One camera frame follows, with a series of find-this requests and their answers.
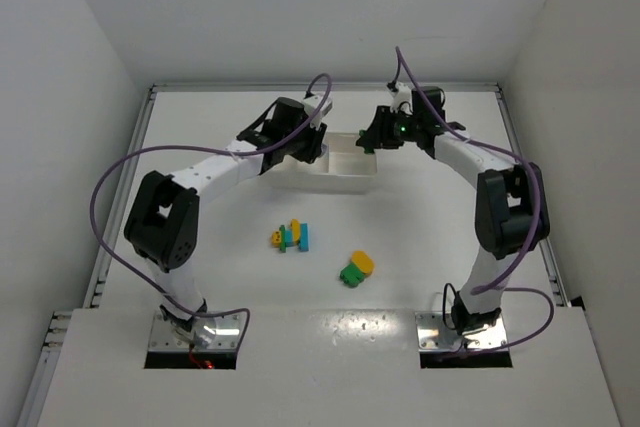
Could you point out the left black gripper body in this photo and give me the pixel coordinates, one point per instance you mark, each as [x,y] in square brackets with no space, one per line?
[310,144]

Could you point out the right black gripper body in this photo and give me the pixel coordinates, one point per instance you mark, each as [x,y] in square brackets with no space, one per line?
[376,129]

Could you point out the yellow arch lego brick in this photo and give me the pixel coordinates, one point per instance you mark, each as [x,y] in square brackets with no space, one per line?
[295,229]

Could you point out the yellow face lego piece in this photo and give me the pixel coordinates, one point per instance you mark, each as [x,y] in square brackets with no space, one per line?
[276,239]

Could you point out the blue rectangular lego brick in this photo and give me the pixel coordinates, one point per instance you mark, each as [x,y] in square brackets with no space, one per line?
[304,239]

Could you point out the yellow curved lego brick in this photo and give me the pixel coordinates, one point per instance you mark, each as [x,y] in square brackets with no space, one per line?
[363,262]

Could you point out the small green lego brick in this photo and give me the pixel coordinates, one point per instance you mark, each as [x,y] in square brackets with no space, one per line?
[352,276]

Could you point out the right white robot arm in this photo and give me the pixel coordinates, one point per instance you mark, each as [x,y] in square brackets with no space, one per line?
[510,209]

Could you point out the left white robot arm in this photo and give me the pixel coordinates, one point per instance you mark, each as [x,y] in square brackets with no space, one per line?
[162,225]

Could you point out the white three-compartment tray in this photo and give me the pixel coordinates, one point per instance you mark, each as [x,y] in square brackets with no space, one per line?
[343,168]

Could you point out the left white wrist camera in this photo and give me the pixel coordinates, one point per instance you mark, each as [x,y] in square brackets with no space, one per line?
[316,107]

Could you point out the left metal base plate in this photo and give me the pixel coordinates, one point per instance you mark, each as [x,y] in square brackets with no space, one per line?
[218,335]

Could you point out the metal base plate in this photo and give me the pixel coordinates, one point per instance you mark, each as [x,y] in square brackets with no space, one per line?
[437,336]
[218,335]

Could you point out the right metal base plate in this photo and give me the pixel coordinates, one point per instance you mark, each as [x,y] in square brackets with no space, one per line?
[437,336]

